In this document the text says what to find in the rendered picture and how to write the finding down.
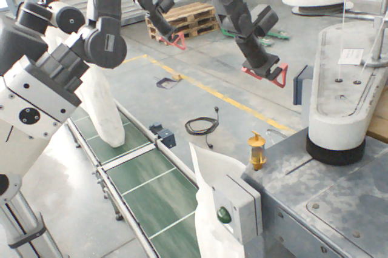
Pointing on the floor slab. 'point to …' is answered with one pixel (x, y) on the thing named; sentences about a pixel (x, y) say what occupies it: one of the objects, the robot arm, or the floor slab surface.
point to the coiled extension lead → (204, 129)
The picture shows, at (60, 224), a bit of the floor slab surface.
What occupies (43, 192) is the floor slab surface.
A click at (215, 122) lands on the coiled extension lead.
